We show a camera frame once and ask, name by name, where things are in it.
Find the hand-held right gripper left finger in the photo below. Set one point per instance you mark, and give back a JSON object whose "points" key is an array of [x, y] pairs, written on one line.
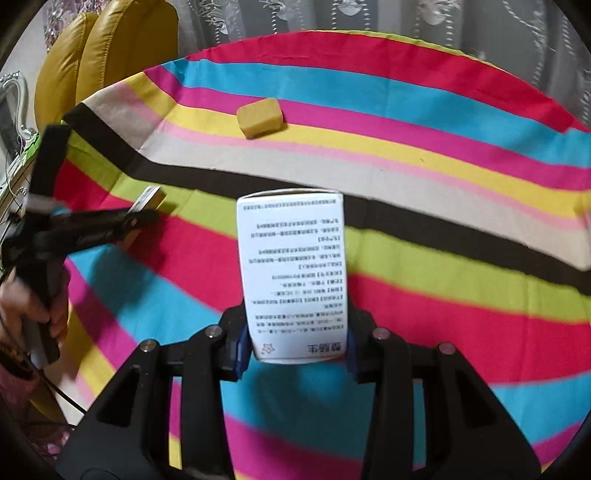
{"points": [[241, 353]]}

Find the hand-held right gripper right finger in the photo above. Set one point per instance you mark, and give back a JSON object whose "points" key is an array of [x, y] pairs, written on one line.
{"points": [[352, 355]]}

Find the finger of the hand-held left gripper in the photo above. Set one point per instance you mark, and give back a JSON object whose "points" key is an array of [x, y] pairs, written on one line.
{"points": [[111, 218], [101, 236]]}

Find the small silver box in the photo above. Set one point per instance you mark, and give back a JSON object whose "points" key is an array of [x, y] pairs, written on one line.
{"points": [[150, 198]]}

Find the white box with text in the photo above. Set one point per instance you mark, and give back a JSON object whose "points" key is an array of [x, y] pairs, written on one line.
{"points": [[291, 277]]}

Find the person's left forearm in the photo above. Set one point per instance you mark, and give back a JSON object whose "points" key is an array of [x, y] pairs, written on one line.
{"points": [[14, 383]]}

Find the person's left hand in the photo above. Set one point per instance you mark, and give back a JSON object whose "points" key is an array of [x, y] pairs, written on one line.
{"points": [[18, 309]]}

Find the striped colourful tablecloth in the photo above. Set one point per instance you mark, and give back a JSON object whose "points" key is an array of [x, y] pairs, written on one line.
{"points": [[415, 286]]}

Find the silver ornate furniture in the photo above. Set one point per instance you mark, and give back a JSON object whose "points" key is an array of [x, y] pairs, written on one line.
{"points": [[18, 92]]}

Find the yellow leather sofa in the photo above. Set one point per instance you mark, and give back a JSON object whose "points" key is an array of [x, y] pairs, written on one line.
{"points": [[124, 46]]}

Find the yellow sponge block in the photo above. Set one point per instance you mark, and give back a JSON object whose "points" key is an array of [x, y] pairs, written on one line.
{"points": [[259, 117]]}

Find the pink printed quilt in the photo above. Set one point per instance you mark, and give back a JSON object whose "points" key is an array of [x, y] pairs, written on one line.
{"points": [[51, 443]]}

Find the grey lace curtain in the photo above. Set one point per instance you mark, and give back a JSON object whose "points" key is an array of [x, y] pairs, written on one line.
{"points": [[369, 18]]}

